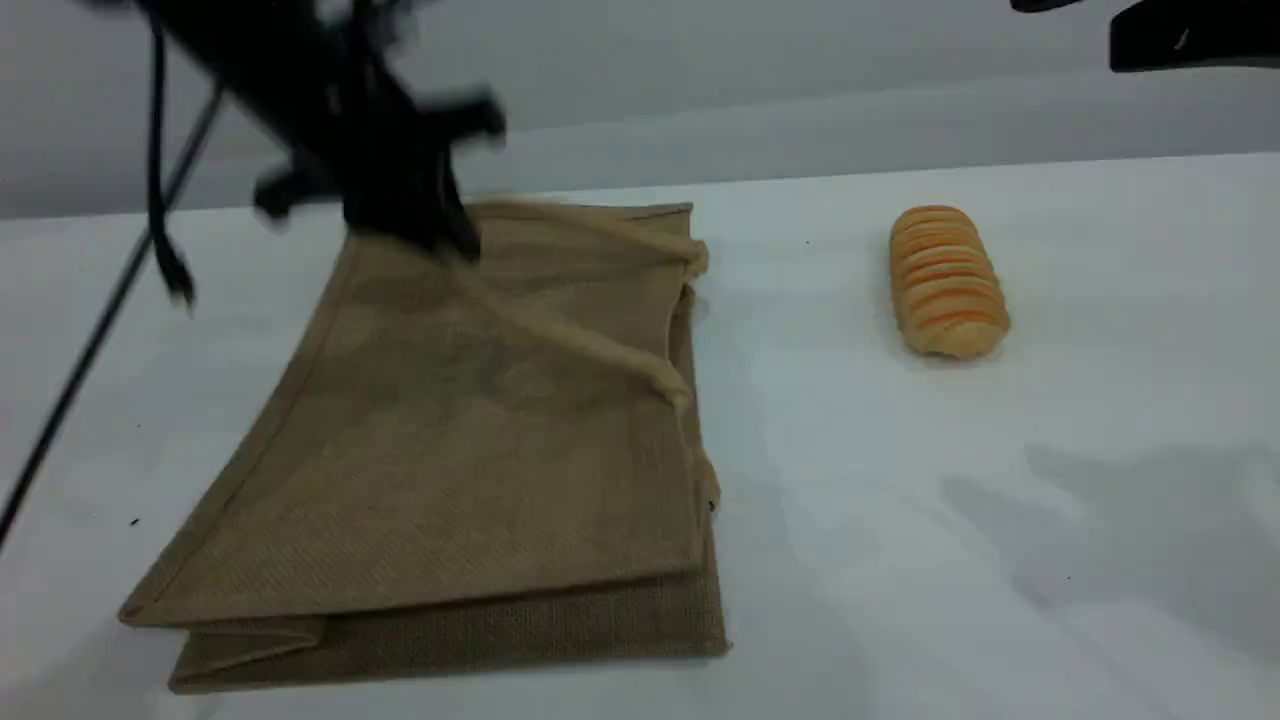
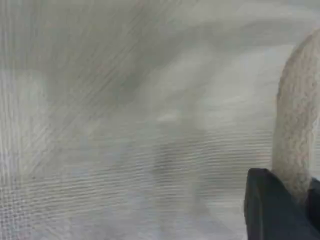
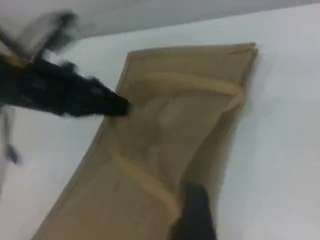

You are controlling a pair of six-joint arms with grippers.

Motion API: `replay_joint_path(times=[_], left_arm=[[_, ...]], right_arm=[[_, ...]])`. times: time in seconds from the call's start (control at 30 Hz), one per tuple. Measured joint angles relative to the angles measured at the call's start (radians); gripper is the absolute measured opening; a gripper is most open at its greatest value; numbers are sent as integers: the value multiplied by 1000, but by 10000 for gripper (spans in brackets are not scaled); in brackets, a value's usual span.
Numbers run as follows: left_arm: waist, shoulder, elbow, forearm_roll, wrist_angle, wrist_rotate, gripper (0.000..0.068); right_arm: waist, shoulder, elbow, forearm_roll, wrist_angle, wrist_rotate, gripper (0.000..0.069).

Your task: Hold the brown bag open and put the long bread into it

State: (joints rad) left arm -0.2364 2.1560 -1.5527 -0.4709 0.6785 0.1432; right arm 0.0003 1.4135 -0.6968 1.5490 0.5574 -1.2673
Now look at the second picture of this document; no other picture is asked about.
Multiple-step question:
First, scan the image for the brown jute bag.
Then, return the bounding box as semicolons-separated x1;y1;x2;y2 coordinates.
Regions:
0;0;320;240

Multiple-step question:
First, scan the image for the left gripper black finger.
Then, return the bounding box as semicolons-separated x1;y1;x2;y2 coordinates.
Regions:
243;167;320;240
306;178;320;228

